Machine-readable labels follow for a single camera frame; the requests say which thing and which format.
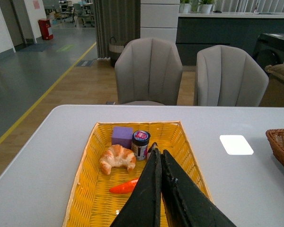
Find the left grey upholstered chair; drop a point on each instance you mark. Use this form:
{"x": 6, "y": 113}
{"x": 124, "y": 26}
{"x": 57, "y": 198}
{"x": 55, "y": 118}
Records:
{"x": 148, "y": 72}

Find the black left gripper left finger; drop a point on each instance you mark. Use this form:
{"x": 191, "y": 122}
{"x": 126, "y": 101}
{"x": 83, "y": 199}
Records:
{"x": 142, "y": 209}

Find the office chair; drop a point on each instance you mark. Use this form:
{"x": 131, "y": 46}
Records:
{"x": 80, "y": 13}

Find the brown wicker basket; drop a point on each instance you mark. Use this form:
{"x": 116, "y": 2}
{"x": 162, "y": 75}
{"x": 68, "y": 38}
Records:
{"x": 276, "y": 140}

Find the dark kitchen counter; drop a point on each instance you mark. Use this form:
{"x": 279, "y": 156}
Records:
{"x": 197, "y": 31}

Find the black washing machine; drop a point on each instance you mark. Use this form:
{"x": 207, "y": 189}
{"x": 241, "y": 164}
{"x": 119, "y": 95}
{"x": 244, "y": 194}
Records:
{"x": 269, "y": 50}

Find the purple foam block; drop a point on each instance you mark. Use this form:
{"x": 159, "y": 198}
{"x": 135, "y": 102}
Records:
{"x": 122, "y": 136}

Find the toy croissant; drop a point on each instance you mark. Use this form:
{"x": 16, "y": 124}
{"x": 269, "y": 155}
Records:
{"x": 117, "y": 156}

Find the white potted plant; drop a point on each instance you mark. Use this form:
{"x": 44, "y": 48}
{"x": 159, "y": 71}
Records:
{"x": 206, "y": 6}
{"x": 185, "y": 6}

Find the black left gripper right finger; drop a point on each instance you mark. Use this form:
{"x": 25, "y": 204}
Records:
{"x": 185, "y": 204}

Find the right grey upholstered chair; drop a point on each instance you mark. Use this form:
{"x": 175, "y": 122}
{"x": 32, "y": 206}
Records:
{"x": 228, "y": 76}

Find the beige sofa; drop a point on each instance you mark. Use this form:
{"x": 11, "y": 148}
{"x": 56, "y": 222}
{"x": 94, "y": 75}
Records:
{"x": 276, "y": 70}

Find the toy carrot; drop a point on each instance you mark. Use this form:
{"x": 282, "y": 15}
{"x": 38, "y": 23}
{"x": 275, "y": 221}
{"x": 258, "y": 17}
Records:
{"x": 126, "y": 187}

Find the yellow wicker basket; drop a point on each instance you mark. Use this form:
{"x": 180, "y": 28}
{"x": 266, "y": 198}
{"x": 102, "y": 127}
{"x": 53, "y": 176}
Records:
{"x": 90, "y": 203}

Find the red bin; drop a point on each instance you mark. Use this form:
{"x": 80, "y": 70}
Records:
{"x": 45, "y": 29}

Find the grey upholstered chair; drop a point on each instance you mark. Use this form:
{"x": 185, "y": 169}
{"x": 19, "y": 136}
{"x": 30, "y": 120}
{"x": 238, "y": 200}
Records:
{"x": 148, "y": 72}
{"x": 228, "y": 76}

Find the white pillar cabinet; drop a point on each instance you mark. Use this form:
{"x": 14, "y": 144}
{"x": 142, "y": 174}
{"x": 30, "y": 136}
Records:
{"x": 159, "y": 19}

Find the small penguin figurine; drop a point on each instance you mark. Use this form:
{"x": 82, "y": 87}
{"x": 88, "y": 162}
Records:
{"x": 152, "y": 148}

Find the woven laundry basket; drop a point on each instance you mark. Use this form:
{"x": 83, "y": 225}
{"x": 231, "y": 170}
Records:
{"x": 115, "y": 49}

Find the grey curtain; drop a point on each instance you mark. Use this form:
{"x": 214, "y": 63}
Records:
{"x": 120, "y": 19}

